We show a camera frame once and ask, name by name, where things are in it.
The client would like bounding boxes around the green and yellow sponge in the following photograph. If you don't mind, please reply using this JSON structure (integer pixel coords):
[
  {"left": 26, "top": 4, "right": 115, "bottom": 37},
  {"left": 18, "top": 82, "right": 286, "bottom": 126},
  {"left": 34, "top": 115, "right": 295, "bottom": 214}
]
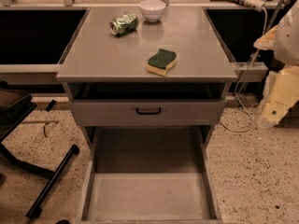
[{"left": 147, "top": 49, "right": 178, "bottom": 77}]

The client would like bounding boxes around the grey drawer with black handle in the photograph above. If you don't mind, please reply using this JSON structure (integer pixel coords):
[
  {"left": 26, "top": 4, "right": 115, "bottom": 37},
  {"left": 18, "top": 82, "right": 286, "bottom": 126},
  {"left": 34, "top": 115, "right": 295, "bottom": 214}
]
[{"left": 69, "top": 100, "right": 225, "bottom": 127}]

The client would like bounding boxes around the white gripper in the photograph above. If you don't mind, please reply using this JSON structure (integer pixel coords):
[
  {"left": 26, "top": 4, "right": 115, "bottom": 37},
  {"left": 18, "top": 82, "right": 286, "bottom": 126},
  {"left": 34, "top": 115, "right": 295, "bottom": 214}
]
[{"left": 253, "top": 0, "right": 299, "bottom": 128}]

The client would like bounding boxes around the white power cable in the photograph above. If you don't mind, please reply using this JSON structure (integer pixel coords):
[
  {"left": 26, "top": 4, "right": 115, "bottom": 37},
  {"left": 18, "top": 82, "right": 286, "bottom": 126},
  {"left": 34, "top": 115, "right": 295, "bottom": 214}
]
[{"left": 219, "top": 7, "right": 269, "bottom": 134}]

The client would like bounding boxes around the grey drawer cabinet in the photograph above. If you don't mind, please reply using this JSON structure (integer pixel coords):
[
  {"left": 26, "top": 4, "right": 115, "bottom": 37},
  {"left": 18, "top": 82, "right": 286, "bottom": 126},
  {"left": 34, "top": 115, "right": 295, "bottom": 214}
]
[{"left": 55, "top": 5, "right": 239, "bottom": 224}]

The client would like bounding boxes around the crushed green soda can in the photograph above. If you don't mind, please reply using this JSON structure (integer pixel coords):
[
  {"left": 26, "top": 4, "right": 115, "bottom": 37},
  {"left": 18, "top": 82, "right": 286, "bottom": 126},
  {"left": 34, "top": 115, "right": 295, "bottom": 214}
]
[{"left": 109, "top": 13, "right": 138, "bottom": 35}]

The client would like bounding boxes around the open grey bottom drawer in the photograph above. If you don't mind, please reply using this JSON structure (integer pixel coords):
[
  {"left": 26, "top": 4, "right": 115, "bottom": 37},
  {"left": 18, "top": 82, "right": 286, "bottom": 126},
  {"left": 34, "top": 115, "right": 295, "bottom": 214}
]
[{"left": 76, "top": 127, "right": 223, "bottom": 224}]

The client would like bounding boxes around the white ceramic bowl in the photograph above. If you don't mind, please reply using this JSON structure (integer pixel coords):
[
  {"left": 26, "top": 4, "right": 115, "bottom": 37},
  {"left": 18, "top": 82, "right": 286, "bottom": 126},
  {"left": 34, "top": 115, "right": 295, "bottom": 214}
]
[{"left": 139, "top": 0, "right": 166, "bottom": 22}]

